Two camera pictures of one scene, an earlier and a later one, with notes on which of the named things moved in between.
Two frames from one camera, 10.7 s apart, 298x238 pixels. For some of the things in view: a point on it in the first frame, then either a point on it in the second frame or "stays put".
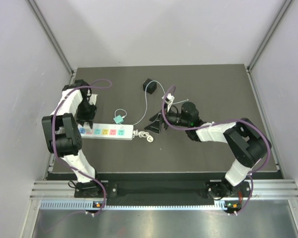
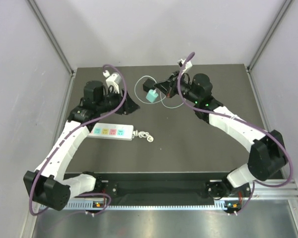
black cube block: (151, 87) stays put
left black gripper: (81, 119) to (127, 106)
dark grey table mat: (143, 95) stays put
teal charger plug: (118, 119) to (152, 95)
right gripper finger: (155, 127) to (165, 86)
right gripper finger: (154, 118) to (167, 83)
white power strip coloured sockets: (108, 132) stays put
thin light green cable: (145, 104) to (162, 99)
